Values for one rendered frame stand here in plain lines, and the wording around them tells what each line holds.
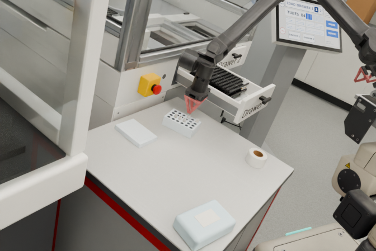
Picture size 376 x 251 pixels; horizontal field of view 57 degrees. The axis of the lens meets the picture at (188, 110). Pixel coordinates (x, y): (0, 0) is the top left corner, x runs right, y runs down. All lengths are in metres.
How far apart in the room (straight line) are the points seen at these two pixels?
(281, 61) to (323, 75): 2.00
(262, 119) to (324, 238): 0.98
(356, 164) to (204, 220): 0.78
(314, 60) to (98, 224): 3.58
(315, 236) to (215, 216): 1.04
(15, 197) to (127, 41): 0.60
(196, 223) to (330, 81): 3.57
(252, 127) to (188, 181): 1.53
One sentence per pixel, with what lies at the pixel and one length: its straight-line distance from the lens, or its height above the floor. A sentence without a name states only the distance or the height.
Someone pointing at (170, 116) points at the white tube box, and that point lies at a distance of 1.32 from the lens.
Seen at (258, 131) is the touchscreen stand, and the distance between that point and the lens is 2.63.
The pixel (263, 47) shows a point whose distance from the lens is 3.12.
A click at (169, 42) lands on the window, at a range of 1.39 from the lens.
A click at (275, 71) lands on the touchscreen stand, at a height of 0.72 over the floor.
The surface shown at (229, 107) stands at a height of 0.86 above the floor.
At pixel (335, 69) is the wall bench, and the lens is 4.31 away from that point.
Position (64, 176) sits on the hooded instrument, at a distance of 0.87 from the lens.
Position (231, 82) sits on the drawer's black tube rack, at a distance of 1.51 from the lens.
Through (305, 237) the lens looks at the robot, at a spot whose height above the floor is 0.28.
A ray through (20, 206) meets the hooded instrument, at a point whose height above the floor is 0.85.
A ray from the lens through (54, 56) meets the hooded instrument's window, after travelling 0.68.
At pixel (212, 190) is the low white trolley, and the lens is 1.11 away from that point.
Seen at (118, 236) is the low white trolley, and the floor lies 0.61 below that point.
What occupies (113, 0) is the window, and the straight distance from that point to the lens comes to 1.23.
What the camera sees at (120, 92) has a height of 0.86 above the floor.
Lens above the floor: 1.47
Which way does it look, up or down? 29 degrees down
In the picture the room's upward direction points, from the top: 18 degrees clockwise
